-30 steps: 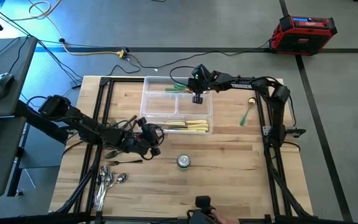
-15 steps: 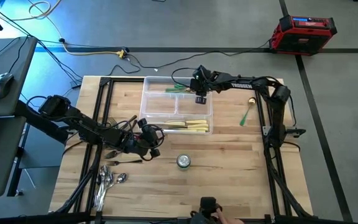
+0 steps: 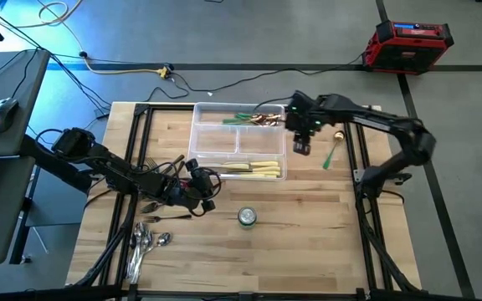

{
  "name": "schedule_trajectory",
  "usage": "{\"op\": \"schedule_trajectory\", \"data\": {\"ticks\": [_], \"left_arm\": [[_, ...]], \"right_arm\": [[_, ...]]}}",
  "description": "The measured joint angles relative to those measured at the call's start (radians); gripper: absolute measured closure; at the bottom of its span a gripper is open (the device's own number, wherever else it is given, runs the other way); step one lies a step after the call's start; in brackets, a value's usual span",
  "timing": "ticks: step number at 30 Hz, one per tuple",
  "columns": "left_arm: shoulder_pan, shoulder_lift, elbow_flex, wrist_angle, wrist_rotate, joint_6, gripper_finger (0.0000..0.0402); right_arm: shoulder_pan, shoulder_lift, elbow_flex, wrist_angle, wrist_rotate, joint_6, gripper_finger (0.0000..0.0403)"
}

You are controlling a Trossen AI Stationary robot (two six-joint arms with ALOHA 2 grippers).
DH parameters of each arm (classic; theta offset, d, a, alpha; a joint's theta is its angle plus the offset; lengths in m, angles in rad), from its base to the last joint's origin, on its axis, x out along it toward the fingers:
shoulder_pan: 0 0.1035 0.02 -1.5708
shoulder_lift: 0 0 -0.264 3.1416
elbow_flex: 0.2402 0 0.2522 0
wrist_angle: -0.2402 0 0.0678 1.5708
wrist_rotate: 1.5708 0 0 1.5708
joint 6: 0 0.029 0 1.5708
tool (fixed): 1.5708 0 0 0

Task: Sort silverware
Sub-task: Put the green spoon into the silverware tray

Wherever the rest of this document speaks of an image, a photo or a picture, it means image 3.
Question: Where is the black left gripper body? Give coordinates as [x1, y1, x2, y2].
[182, 168, 218, 207]

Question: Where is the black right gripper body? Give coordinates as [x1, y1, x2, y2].
[285, 90, 330, 135]

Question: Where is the green Sprite can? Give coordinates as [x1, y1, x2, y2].
[237, 206, 258, 231]

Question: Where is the clear plastic organizer tray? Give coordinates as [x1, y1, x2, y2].
[187, 102, 288, 181]

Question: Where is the silver spoon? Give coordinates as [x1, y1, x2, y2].
[128, 221, 147, 283]
[130, 231, 154, 285]
[133, 232, 172, 275]
[126, 234, 141, 285]

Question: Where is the red black jobsite radio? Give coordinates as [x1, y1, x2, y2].
[361, 19, 454, 75]

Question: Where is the black computer mouse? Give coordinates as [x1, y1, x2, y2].
[0, 97, 19, 134]

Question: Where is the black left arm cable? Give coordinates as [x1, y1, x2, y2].
[34, 127, 224, 217]

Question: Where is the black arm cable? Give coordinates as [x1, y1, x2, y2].
[256, 95, 293, 112]
[34, 127, 224, 217]

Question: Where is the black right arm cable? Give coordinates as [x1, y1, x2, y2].
[256, 95, 293, 112]

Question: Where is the black radio power cable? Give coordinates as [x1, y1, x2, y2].
[169, 53, 367, 93]

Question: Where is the black floor cable loop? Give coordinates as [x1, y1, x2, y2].
[145, 85, 190, 102]

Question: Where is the black aluminium table frame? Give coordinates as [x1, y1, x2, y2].
[65, 102, 423, 301]

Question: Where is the yellow extension cable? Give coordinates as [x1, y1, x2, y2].
[37, 0, 172, 80]

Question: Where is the black floor cable bundle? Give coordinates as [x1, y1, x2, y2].
[0, 0, 112, 114]

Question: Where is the black cable with ring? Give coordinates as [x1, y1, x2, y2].
[26, 115, 110, 154]

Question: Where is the black mouse cable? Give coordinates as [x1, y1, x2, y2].
[9, 48, 39, 101]

